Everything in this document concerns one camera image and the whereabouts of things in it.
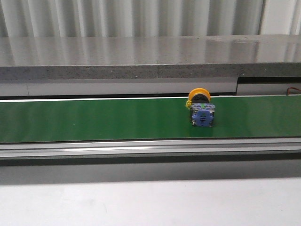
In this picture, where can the yellow mushroom push button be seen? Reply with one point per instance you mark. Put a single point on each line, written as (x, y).
(201, 110)

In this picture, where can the green conveyor belt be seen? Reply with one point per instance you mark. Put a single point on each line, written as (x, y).
(145, 118)

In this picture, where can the grey stone counter slab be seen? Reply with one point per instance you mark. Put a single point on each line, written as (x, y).
(70, 58)

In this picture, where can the white pleated curtain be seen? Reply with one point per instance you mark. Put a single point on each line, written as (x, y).
(148, 18)

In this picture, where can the grey metal rear rail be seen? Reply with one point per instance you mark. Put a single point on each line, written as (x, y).
(158, 86)

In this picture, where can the aluminium conveyor front rail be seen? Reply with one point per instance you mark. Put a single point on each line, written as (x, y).
(150, 151)

